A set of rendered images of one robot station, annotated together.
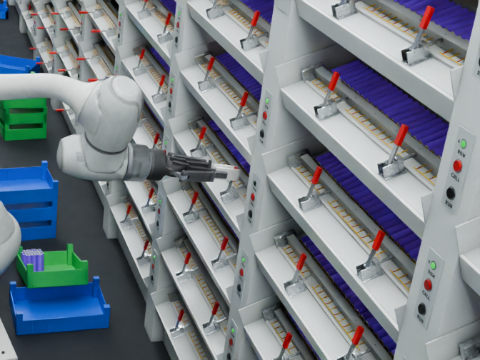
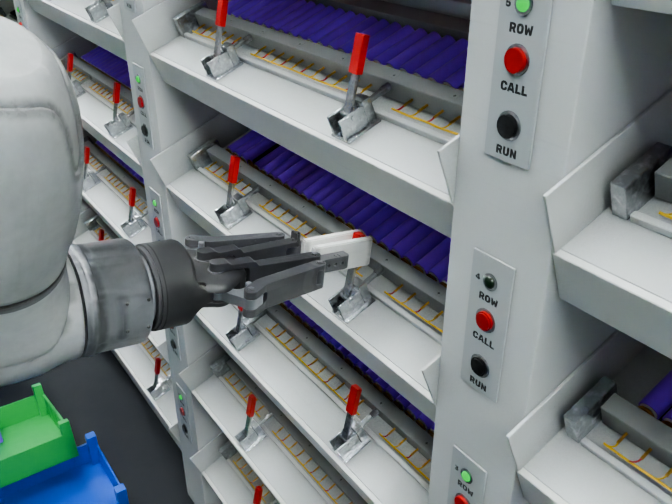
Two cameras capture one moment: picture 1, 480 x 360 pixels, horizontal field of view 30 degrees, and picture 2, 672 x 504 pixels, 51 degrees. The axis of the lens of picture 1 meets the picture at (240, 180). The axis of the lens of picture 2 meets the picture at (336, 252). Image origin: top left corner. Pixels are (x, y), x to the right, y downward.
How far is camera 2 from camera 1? 1.53 m
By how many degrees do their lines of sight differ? 12
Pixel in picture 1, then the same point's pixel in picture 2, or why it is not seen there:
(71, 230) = not seen: hidden behind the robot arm
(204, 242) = (291, 388)
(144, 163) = (135, 297)
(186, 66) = (161, 42)
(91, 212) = not seen: hidden behind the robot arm
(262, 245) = (535, 445)
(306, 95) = not seen: outside the picture
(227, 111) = (300, 103)
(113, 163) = (35, 330)
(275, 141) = (579, 138)
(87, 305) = (87, 483)
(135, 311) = (166, 469)
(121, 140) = (32, 259)
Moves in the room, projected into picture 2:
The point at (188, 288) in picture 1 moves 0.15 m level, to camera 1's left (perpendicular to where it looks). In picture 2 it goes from (267, 459) to (169, 475)
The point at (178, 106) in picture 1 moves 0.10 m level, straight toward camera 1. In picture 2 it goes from (164, 128) to (171, 151)
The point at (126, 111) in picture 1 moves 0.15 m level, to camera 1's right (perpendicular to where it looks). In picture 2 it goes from (12, 149) to (301, 128)
